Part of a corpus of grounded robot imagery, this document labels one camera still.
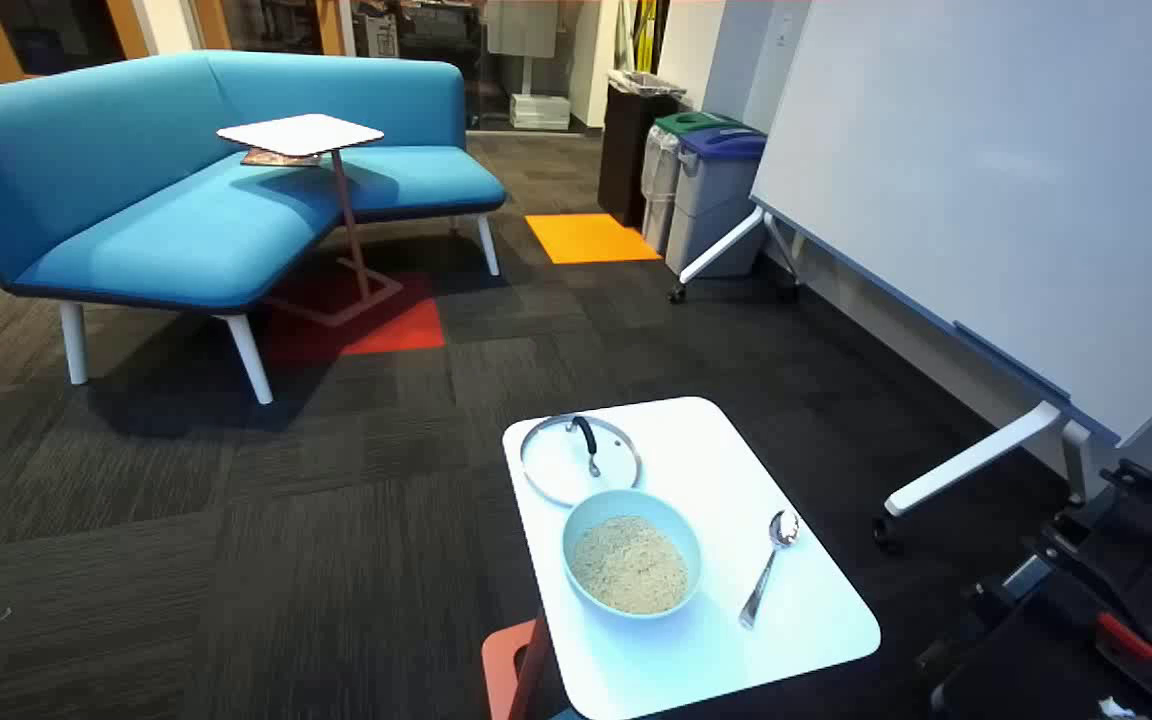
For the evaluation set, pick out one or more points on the blue bowl with rice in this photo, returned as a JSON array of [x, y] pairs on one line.
[[631, 565]]

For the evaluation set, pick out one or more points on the glass pot lid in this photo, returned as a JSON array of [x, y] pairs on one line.
[[546, 461]]

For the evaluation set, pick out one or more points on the grey bin with green lid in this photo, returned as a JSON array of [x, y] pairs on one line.
[[663, 166]]

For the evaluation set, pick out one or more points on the grey bin with blue lid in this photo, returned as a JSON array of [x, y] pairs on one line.
[[719, 200]]

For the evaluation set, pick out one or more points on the black trash bin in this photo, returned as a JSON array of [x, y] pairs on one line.
[[631, 144]]

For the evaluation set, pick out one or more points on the white storage box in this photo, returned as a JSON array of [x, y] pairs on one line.
[[539, 108]]

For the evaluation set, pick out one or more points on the metal spoon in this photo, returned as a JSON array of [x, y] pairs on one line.
[[782, 531]]

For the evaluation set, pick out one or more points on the red table base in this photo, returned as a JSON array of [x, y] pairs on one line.
[[502, 664]]

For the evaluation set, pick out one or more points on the white-top side table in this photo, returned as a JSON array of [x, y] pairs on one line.
[[298, 133]]

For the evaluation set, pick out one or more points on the rolling whiteboard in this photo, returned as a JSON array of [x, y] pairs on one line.
[[1001, 200]]

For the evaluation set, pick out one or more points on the blue corner sofa white legs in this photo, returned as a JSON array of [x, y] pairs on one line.
[[136, 200]]

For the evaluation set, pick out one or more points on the black mounting plate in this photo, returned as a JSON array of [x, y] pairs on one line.
[[1136, 573]]

